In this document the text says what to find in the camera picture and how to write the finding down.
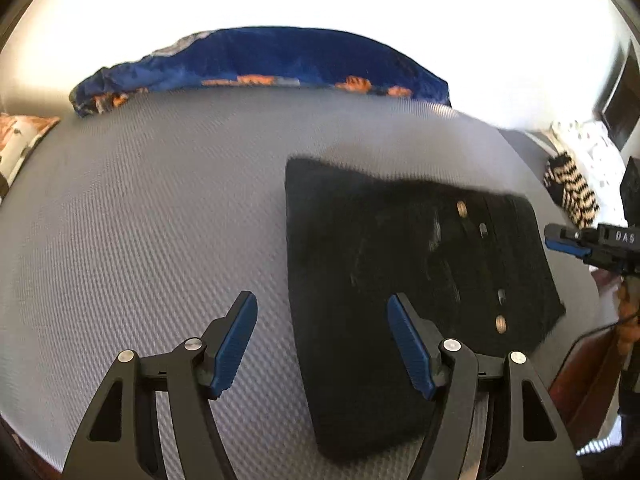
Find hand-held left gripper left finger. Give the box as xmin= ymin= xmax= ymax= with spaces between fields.
xmin=62 ymin=290 xmax=258 ymax=480

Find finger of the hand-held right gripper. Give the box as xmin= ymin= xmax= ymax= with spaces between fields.
xmin=544 ymin=225 xmax=591 ymax=243
xmin=546 ymin=239 xmax=591 ymax=261

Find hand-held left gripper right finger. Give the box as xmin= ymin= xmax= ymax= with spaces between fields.
xmin=387 ymin=292 xmax=583 ymax=480

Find black pants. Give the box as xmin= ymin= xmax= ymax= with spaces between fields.
xmin=285 ymin=157 xmax=567 ymax=461

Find black and cream striped cloth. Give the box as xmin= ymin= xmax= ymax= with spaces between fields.
xmin=544 ymin=152 xmax=600 ymax=228

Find white spotted cloth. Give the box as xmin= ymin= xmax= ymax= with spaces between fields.
xmin=547 ymin=120 xmax=631 ymax=221

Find grey mesh mattress pad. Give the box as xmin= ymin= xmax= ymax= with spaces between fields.
xmin=0 ymin=85 xmax=601 ymax=480

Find person's dark clothed leg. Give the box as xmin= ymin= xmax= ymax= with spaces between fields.
xmin=575 ymin=445 xmax=640 ymax=480

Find blue printed blanket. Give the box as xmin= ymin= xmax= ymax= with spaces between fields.
xmin=70 ymin=26 xmax=453 ymax=118

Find orange printed pillow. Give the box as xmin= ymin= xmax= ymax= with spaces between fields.
xmin=0 ymin=112 xmax=61 ymax=206

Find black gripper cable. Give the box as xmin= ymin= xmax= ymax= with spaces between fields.
xmin=562 ymin=310 xmax=640 ymax=361

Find red-brown wooden bed frame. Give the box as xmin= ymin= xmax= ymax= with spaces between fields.
xmin=547 ymin=270 xmax=631 ymax=456

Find dark framed wall screen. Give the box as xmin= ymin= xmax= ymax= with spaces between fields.
xmin=597 ymin=50 xmax=640 ymax=151

